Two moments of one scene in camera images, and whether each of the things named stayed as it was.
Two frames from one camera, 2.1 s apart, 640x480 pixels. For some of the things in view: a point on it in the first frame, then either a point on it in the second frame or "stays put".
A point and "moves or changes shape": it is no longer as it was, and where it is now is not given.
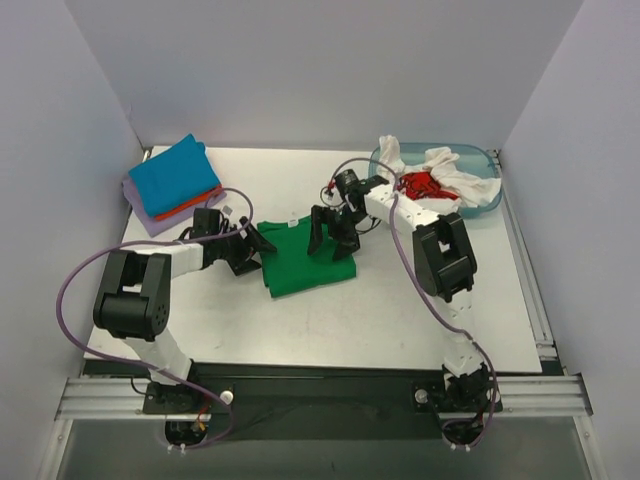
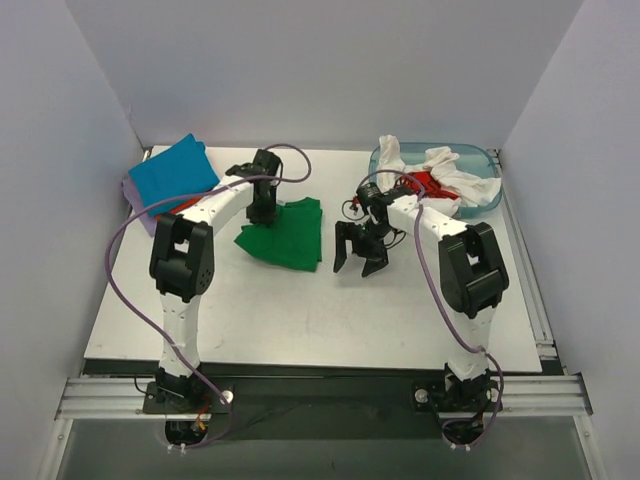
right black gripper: [335, 223] to [361, 242]
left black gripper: [242, 246] to [261, 212]
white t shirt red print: [441, 182] stays put
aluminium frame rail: [125, 399] stays put
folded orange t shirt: [217, 192] stays put
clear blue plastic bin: [473, 160] stays put
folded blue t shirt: [174, 176] stays put
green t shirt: [290, 268] moves or changes shape
